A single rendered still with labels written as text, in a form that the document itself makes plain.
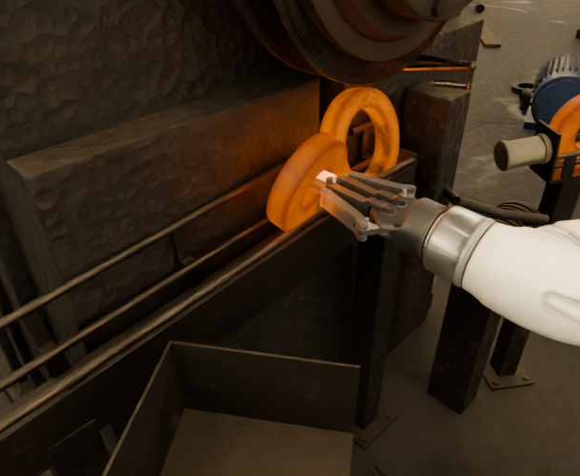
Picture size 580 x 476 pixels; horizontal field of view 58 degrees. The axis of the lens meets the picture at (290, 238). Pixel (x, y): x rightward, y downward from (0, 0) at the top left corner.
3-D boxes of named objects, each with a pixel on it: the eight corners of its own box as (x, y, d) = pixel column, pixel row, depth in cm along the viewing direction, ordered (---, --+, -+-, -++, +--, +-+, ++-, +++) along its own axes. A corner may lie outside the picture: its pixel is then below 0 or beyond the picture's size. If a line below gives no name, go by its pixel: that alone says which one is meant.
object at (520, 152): (491, 162, 106) (495, 136, 103) (533, 155, 107) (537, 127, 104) (506, 177, 102) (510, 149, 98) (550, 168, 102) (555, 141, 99)
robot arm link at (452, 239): (486, 264, 68) (446, 246, 71) (505, 209, 62) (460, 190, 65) (453, 301, 63) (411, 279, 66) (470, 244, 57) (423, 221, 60)
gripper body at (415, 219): (415, 274, 65) (355, 242, 70) (448, 243, 70) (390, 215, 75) (425, 227, 61) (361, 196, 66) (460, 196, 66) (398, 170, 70)
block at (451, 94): (387, 196, 110) (400, 85, 96) (409, 183, 115) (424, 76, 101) (431, 216, 104) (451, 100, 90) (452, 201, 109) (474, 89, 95)
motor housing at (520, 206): (415, 396, 136) (449, 227, 105) (458, 350, 149) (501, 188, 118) (459, 426, 129) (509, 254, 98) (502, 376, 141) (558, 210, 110)
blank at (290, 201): (258, 188, 67) (278, 202, 66) (331, 109, 71) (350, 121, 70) (270, 237, 81) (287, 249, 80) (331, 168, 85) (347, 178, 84)
